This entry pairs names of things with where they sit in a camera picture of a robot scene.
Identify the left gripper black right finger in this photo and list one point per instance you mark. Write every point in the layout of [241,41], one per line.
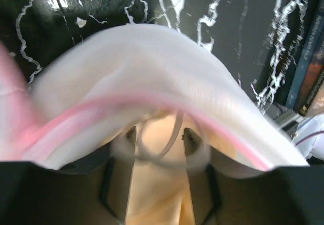
[227,192]

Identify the dark paperback book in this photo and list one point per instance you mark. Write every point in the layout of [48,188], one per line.
[305,58]

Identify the beige bra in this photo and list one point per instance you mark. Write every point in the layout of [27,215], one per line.
[159,195]

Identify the white pink-trimmed mesh laundry bag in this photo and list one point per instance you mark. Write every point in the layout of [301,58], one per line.
[154,93]

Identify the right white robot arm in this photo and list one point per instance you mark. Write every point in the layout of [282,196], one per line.
[305,133]

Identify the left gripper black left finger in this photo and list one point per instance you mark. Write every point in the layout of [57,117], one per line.
[91,190]

